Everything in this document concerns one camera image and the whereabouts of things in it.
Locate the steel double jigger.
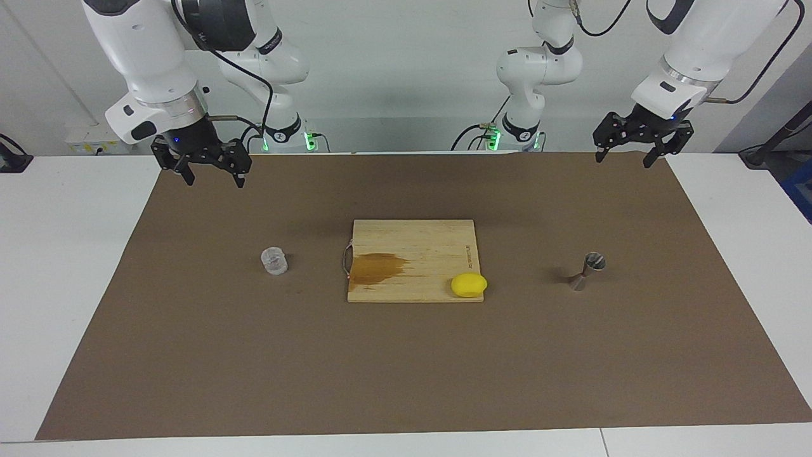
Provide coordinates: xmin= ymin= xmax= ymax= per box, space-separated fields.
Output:
xmin=569 ymin=252 xmax=606 ymax=291

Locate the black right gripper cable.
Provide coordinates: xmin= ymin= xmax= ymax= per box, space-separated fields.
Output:
xmin=170 ymin=0 xmax=275 ymax=150

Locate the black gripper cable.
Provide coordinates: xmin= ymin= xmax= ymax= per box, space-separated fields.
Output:
xmin=574 ymin=0 xmax=806 ymax=104
xmin=170 ymin=0 xmax=275 ymax=150

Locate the white wall socket box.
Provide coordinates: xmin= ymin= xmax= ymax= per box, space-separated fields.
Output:
xmin=65 ymin=124 xmax=137 ymax=155

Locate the black left base cable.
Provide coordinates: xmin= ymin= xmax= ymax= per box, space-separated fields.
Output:
xmin=452 ymin=95 xmax=508 ymax=152

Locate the small clear glass cup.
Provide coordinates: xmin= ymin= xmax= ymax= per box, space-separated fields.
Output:
xmin=261 ymin=247 xmax=289 ymax=276

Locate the blue crate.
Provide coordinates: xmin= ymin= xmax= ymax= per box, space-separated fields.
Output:
xmin=780 ymin=159 xmax=812 ymax=223

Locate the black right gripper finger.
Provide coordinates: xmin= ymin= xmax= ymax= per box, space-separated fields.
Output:
xmin=151 ymin=141 xmax=195 ymax=186
xmin=214 ymin=140 xmax=252 ymax=189

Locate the black table clamp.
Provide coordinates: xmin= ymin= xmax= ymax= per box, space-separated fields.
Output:
xmin=0 ymin=133 xmax=34 ymax=173

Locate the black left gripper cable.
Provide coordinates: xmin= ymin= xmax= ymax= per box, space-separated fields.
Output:
xmin=574 ymin=0 xmax=806 ymax=104

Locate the black stand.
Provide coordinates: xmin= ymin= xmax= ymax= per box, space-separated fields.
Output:
xmin=739 ymin=102 xmax=812 ymax=169

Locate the wooden cutting board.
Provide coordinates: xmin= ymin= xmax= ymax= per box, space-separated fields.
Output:
xmin=343 ymin=220 xmax=485 ymax=303

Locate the brown table mat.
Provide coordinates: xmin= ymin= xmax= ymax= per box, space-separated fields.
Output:
xmin=35 ymin=152 xmax=812 ymax=440

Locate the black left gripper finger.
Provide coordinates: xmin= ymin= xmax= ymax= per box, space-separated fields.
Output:
xmin=643 ymin=122 xmax=694 ymax=169
xmin=593 ymin=112 xmax=635 ymax=164

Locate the yellow lemon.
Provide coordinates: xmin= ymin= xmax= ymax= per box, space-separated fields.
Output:
xmin=450 ymin=272 xmax=488 ymax=298

